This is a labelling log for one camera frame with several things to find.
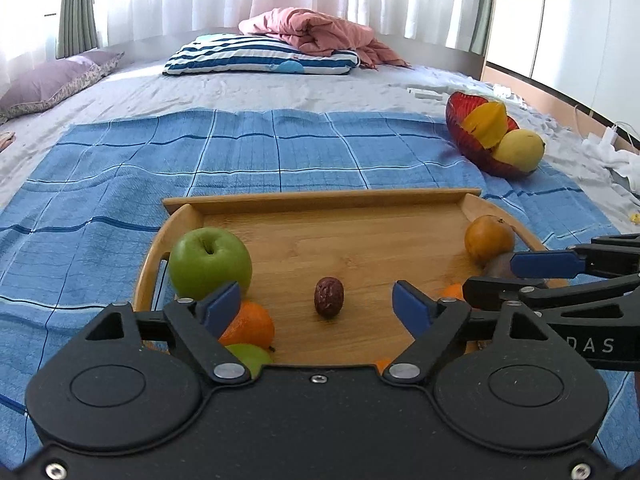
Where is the white cloth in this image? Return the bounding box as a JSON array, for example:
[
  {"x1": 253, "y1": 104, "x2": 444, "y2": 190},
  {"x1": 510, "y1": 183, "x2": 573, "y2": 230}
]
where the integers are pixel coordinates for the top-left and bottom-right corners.
[{"x1": 581, "y1": 132, "x2": 640, "y2": 196}]

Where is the orange persimmon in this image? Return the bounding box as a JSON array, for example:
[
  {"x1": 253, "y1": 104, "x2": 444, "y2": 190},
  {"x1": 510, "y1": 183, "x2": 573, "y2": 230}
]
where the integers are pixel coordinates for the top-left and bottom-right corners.
[{"x1": 464, "y1": 215, "x2": 516, "y2": 266}]

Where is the blue checked blanket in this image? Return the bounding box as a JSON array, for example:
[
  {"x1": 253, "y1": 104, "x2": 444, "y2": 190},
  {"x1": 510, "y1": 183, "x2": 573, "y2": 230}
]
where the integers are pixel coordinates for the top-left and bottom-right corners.
[{"x1": 0, "y1": 108, "x2": 640, "y2": 466}]

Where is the yellow starfruit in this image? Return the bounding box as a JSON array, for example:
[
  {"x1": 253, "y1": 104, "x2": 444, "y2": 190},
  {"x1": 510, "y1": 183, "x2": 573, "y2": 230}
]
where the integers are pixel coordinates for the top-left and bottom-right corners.
[{"x1": 461, "y1": 101, "x2": 508, "y2": 150}]

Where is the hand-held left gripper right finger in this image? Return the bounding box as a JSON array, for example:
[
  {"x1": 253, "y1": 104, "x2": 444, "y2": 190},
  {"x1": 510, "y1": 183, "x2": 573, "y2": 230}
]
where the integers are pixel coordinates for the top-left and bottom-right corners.
[{"x1": 382, "y1": 280, "x2": 549, "y2": 386}]

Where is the white wardrobe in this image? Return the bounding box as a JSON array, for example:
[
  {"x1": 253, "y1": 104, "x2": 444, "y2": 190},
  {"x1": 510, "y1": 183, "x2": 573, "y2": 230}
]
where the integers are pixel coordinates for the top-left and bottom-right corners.
[{"x1": 482, "y1": 0, "x2": 640, "y2": 147}]

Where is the wooden serving tray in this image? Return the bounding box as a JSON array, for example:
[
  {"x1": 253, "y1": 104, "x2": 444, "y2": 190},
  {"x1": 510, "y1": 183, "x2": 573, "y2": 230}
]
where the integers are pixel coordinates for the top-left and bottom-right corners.
[{"x1": 134, "y1": 188, "x2": 568, "y2": 368}]

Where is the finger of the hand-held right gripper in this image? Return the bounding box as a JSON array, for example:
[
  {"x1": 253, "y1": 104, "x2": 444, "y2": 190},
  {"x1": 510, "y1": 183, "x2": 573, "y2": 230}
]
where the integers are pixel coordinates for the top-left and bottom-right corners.
[
  {"x1": 462, "y1": 272, "x2": 640, "y2": 313},
  {"x1": 509, "y1": 232, "x2": 640, "y2": 281}
]

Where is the mandarin with green leaf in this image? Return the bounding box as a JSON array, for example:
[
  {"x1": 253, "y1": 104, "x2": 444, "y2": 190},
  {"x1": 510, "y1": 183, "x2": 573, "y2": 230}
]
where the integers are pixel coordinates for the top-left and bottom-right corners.
[{"x1": 218, "y1": 301, "x2": 276, "y2": 351}]

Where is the green apple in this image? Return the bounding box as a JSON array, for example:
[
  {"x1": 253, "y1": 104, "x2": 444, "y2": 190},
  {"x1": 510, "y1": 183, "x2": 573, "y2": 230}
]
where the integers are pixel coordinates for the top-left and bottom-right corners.
[
  {"x1": 168, "y1": 227, "x2": 253, "y2": 302},
  {"x1": 225, "y1": 343, "x2": 275, "y2": 380}
]

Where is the red glass bowl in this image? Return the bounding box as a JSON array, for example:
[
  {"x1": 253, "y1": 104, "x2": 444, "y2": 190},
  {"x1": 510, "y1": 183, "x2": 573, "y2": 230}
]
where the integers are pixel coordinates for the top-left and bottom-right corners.
[{"x1": 445, "y1": 91, "x2": 538, "y2": 179}]

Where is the grey floral bed sheet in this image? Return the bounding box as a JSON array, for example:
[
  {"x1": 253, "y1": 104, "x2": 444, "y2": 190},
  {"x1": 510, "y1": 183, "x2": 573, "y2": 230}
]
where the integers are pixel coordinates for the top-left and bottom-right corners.
[{"x1": 0, "y1": 60, "x2": 640, "y2": 241}]

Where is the blue white striped pillow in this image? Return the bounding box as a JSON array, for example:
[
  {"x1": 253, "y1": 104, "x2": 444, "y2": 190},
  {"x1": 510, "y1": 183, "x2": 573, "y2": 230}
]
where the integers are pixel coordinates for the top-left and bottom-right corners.
[{"x1": 162, "y1": 33, "x2": 361, "y2": 76}]

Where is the pink crumpled blanket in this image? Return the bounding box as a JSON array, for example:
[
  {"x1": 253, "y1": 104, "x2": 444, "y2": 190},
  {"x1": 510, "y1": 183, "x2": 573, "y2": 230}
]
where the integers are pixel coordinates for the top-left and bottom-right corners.
[{"x1": 238, "y1": 7, "x2": 413, "y2": 68}]

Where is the green curtain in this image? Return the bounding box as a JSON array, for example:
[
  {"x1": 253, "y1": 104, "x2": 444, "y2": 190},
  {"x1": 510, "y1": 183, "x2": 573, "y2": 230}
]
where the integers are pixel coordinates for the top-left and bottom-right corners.
[
  {"x1": 470, "y1": 0, "x2": 501, "y2": 58},
  {"x1": 55, "y1": 0, "x2": 99, "y2": 60}
]

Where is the purple floral pillow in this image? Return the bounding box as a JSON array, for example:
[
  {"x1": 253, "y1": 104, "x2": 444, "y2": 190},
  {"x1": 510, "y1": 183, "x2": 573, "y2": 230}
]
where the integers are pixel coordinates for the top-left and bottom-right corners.
[{"x1": 0, "y1": 51, "x2": 125, "y2": 122}]

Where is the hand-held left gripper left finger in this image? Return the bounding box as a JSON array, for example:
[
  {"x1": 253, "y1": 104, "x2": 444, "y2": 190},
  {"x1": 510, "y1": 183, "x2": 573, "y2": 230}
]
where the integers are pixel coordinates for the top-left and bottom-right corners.
[{"x1": 82, "y1": 281, "x2": 252, "y2": 386}]

